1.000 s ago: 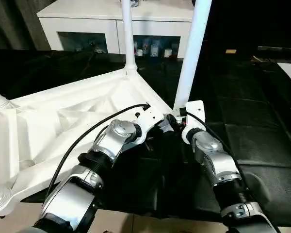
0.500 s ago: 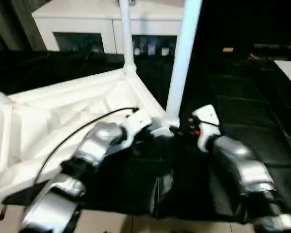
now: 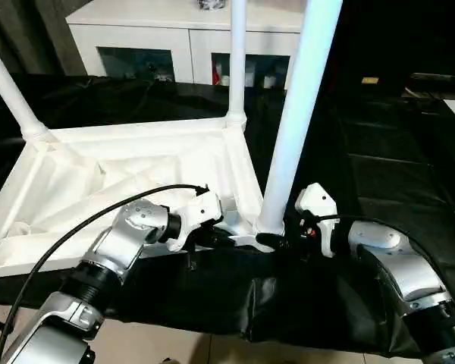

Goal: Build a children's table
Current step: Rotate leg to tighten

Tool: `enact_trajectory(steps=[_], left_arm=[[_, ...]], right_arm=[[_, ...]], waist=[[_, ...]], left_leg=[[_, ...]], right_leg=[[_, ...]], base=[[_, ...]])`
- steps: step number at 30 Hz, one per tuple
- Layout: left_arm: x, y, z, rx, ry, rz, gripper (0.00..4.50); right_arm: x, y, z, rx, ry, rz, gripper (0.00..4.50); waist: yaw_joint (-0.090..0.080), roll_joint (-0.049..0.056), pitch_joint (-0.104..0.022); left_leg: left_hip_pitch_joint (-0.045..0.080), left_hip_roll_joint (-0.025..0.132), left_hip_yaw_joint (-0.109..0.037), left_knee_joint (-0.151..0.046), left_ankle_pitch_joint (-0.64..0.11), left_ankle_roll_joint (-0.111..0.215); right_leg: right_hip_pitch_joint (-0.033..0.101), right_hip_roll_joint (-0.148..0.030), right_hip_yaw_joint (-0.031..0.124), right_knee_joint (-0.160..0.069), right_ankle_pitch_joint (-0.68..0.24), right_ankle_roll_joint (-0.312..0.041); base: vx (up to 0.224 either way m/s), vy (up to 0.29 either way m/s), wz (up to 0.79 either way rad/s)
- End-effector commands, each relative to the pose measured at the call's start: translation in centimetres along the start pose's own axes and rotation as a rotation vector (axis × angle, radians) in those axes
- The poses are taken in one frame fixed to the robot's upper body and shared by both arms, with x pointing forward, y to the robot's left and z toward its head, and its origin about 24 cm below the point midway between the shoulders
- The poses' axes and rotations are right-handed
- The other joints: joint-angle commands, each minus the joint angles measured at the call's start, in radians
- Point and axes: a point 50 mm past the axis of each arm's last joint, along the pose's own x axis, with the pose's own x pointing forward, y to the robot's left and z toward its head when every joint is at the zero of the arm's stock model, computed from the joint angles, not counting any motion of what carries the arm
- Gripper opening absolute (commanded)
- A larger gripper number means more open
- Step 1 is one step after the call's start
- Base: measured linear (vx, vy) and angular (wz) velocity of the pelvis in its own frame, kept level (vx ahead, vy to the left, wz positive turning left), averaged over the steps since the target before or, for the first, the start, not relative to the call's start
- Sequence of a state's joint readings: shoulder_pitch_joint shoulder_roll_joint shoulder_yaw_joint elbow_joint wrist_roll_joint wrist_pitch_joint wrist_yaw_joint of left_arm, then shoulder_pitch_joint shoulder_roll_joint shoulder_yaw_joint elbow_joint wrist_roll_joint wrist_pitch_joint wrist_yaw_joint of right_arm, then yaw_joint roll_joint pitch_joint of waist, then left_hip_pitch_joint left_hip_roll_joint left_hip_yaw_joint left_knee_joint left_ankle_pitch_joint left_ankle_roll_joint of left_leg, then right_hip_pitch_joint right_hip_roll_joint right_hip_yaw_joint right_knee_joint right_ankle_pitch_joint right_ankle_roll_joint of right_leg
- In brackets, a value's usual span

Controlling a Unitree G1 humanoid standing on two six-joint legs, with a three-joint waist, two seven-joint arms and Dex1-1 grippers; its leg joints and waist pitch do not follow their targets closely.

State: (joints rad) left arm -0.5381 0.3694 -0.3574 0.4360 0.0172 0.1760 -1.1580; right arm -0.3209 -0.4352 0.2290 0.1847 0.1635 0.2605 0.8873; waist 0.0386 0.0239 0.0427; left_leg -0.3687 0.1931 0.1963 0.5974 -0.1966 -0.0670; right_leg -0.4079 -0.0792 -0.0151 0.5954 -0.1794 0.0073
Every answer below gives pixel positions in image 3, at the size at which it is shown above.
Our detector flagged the white plastic table leg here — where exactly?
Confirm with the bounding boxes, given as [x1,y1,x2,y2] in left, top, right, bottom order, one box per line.
[0,33,56,143]
[227,0,248,130]
[256,0,344,234]

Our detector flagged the white plastic table top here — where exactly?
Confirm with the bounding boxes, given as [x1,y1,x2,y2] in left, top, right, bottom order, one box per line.
[0,115,287,287]

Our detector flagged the black mat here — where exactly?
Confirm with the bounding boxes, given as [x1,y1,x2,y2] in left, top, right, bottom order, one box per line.
[0,74,455,359]

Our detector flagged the black speaker with yellow label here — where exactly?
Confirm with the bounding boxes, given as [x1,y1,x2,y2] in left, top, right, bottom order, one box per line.
[318,0,413,96]

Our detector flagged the brown low console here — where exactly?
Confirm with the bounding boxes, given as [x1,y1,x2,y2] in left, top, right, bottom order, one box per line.
[409,71,455,99]

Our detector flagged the white cabinet with glass doors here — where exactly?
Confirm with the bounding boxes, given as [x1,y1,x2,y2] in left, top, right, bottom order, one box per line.
[66,0,304,90]

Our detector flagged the grey curtain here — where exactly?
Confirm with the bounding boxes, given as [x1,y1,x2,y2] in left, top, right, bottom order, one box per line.
[0,0,88,77]

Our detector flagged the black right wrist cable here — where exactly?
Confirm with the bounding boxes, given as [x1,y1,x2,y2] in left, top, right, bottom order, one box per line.
[306,214,455,315]

